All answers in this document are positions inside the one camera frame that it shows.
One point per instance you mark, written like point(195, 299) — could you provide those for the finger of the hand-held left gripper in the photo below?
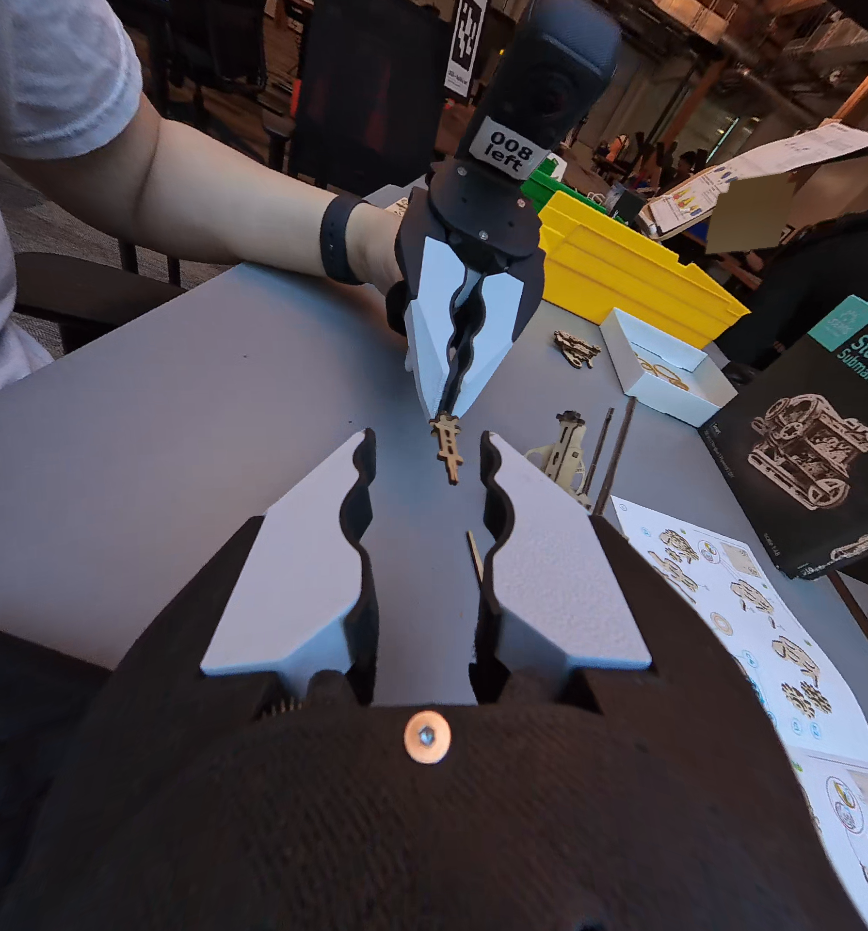
point(498, 320)
point(428, 313)

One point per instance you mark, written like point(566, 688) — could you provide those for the person's left hand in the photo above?
point(381, 247)

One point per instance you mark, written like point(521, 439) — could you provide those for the short wooden stick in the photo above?
point(474, 556)

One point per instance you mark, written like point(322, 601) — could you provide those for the tan cardboard sheet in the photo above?
point(754, 214)

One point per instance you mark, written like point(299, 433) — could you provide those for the wooden gear model assembly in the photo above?
point(561, 454)

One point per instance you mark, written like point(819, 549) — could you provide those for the white cardboard tray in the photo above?
point(703, 404)

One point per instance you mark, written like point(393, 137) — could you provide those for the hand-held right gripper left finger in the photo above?
point(288, 582)

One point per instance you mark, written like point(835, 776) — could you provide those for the printed paper sheet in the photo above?
point(805, 149)

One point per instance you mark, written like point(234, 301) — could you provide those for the small wooden model part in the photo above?
point(576, 349)

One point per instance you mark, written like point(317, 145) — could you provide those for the small notched wooden axle piece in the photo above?
point(448, 447)

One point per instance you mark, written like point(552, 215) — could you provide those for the person in white shirt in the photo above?
point(27, 87)

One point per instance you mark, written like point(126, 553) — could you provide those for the thin wooden rod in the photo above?
point(598, 454)

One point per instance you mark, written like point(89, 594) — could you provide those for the black chair armrest pad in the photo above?
point(92, 287)

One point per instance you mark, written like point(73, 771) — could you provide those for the black model kit box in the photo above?
point(790, 524)

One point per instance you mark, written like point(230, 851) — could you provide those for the model instruction booklet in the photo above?
point(827, 698)

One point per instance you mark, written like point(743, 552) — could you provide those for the person's left forearm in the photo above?
point(245, 211)

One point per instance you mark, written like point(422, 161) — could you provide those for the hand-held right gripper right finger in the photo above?
point(557, 582)

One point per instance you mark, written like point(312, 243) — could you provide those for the dark metal rods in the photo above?
point(617, 454)

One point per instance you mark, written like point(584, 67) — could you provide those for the grey desk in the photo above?
point(150, 451)

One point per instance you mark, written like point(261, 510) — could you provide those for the green plastic bin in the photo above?
point(543, 185)

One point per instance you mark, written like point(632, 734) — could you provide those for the nested yellow plastic bins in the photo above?
point(623, 276)

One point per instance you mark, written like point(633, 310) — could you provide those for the black wristband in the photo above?
point(339, 240)

